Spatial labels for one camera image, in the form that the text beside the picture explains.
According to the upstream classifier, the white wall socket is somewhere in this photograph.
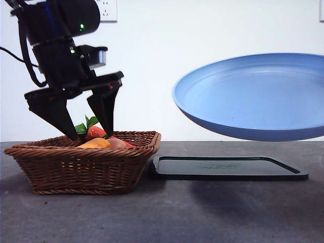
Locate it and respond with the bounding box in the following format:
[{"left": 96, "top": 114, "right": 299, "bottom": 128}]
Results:
[{"left": 97, "top": 0, "right": 118, "bottom": 23}]

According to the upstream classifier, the brown woven wicker basket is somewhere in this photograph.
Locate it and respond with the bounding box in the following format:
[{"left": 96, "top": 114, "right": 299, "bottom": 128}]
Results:
[{"left": 4, "top": 130, "right": 162, "bottom": 195}]

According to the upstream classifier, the orange carrot with green leaves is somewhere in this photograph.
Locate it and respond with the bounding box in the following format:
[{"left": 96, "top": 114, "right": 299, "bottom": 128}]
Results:
[{"left": 74, "top": 115, "right": 136, "bottom": 149}]

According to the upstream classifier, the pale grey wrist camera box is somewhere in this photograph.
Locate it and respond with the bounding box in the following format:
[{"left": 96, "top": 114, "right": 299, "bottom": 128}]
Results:
[{"left": 83, "top": 46, "right": 107, "bottom": 69}]

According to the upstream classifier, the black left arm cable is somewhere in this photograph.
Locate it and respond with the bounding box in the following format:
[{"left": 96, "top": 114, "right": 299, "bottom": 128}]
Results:
[{"left": 0, "top": 46, "right": 49, "bottom": 87}]

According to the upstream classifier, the black flat tray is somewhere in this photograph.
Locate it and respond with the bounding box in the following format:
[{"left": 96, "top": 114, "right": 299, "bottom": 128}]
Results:
[{"left": 151, "top": 155, "right": 309, "bottom": 182}]

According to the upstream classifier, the blue round plate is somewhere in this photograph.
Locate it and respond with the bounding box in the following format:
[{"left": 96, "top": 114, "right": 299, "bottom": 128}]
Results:
[{"left": 172, "top": 52, "right": 324, "bottom": 142}]

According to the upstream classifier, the brown egg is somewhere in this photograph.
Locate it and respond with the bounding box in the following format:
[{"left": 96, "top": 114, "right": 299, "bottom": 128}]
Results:
[{"left": 107, "top": 138, "right": 128, "bottom": 149}]

